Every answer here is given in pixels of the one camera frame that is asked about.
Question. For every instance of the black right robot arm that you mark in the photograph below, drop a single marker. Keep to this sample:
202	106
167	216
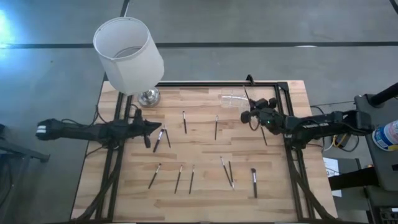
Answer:
317	126

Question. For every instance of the black metal stand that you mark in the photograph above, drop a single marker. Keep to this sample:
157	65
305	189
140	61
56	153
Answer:
31	154

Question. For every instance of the white shade silver lamp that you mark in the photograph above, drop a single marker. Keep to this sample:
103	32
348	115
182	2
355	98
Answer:
130	59

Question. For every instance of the black equipment stand bar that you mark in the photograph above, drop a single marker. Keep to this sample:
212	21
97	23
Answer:
351	180

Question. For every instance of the large black powder brush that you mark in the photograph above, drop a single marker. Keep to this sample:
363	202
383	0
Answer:
254	185

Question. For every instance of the dark pens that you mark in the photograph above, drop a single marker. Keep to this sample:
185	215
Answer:
264	137

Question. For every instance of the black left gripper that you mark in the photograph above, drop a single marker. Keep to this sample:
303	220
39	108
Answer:
136	129

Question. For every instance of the white paper sheet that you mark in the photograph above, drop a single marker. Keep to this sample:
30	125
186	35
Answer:
330	166

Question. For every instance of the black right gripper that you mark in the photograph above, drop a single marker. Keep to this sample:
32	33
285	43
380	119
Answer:
269	119

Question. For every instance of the grey equipment cart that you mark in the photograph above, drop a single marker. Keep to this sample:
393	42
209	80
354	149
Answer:
382	168

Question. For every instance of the white blue wipes canister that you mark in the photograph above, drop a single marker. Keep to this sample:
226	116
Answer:
387	135

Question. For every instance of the clear acrylic organizer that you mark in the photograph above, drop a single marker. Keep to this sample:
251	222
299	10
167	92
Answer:
231	99

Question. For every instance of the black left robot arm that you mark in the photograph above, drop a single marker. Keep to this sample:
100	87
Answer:
77	130

